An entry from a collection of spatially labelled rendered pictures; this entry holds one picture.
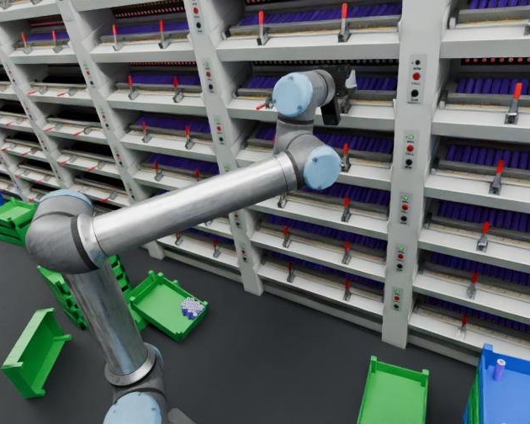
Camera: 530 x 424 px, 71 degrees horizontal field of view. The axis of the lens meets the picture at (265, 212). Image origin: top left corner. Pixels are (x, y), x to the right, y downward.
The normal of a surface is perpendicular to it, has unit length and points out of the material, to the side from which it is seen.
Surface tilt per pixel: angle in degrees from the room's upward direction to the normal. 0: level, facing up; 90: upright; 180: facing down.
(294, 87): 77
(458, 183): 20
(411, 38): 90
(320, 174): 90
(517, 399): 0
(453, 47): 110
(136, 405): 7
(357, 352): 0
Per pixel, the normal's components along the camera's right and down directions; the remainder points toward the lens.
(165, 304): 0.13, -0.74
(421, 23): -0.52, 0.51
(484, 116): -0.30, -0.61
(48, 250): -0.31, 0.11
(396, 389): -0.12, -0.84
